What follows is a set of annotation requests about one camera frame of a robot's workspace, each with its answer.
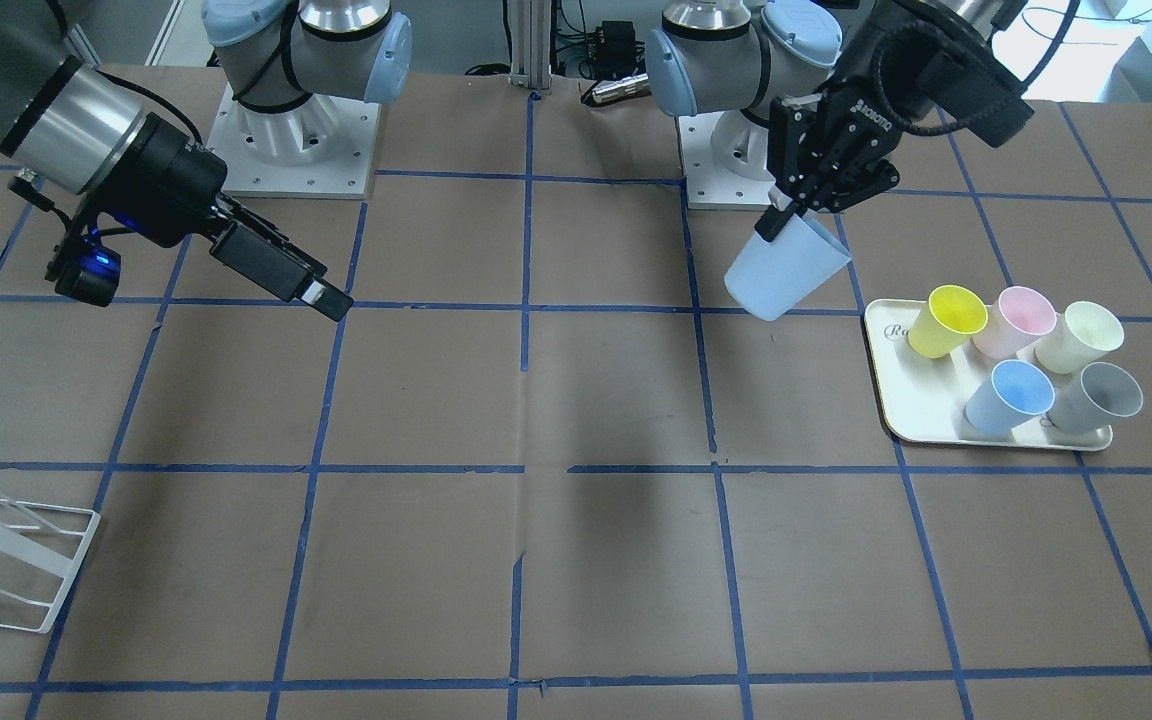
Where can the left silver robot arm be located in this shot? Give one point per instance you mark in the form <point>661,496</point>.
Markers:
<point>930,59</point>

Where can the grey plastic cup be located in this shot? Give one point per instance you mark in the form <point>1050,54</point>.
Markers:
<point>1099,395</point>

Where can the pale blue plastic cup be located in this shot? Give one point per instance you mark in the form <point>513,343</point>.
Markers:
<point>769,277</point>

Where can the white wire cup rack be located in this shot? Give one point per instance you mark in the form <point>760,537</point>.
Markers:
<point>42,551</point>

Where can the aluminium frame post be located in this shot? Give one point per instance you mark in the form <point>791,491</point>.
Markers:
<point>530,37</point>

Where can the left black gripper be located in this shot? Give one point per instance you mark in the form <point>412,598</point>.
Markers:
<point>848,118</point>

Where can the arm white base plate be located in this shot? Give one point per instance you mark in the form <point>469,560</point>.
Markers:
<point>723,156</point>
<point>336,150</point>

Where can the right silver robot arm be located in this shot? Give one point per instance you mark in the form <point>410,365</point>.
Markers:
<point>66,121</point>

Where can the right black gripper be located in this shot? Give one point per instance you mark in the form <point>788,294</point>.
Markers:
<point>168,183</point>

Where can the pink plastic cup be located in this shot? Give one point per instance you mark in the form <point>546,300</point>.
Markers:
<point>1019,317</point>

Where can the cream plastic cup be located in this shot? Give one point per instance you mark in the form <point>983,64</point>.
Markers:
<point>1084,333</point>

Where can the yellow plastic cup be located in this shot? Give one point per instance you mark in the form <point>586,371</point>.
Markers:
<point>951,316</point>

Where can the cream serving tray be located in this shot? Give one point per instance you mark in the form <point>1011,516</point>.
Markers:
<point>923,400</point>

